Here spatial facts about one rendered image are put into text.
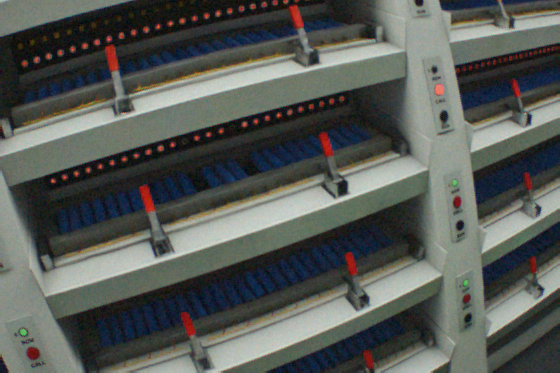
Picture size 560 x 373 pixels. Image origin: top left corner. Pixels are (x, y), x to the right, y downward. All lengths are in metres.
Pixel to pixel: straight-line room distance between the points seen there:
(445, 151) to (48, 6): 0.64
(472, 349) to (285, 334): 0.41
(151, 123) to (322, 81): 0.24
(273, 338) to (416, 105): 0.42
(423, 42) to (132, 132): 0.46
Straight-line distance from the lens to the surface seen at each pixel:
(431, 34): 0.82
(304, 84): 0.70
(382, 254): 0.86
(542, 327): 1.25
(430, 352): 0.98
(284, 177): 0.75
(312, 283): 0.81
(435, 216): 0.83
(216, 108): 0.66
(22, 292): 0.67
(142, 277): 0.67
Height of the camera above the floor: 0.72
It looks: 10 degrees down
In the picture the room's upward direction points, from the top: 13 degrees counter-clockwise
